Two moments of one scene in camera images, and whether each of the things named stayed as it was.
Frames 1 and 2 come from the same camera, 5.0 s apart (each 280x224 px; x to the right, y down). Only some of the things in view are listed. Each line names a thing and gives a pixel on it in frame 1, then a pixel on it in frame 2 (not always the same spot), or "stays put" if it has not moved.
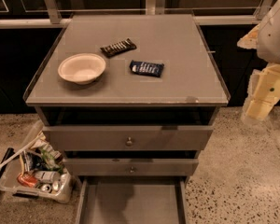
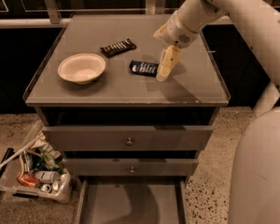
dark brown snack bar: x=121 y=47 stays put
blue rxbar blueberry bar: x=151 y=69 stays put
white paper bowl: x=81 y=68 stays put
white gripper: x=274 y=36 to x=176 y=32
